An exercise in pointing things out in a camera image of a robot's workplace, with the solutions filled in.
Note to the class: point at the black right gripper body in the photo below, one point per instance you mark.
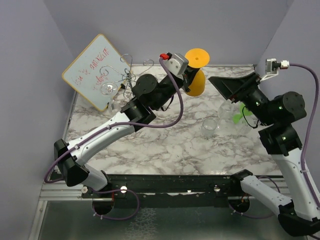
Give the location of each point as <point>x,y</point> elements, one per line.
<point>254,99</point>

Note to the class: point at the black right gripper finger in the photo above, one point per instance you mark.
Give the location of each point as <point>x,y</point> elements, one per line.
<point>231,88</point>
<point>252,78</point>

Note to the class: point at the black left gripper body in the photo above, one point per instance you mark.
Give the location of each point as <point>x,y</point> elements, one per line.
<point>185,82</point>

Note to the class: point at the orange plastic wine glass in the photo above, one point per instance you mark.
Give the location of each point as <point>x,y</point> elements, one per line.
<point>198,58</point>

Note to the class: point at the clear wine glass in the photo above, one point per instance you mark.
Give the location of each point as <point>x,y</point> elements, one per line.
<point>226,112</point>
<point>210,127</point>
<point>111,97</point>
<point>242,132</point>

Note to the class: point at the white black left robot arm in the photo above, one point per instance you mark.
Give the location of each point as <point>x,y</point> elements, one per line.
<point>150,95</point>

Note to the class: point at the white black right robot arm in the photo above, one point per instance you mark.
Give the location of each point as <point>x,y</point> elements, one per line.
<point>298,214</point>

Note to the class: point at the green plastic wine glass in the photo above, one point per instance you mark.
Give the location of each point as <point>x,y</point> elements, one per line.
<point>242,112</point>

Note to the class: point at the chrome wine glass rack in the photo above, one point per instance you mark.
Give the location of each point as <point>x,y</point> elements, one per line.
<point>127,78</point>

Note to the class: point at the yellow framed whiteboard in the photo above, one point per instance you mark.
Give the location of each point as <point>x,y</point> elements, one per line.
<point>83,73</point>

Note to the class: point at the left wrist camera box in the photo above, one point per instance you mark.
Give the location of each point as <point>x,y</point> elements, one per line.
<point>175,62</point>

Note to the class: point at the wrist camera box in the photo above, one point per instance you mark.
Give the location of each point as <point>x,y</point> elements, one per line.
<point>175,62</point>
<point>272,67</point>

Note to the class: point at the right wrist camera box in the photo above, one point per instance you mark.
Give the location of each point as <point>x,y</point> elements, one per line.
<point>272,67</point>

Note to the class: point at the black metal base rail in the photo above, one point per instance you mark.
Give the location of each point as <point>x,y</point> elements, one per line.
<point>128,191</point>

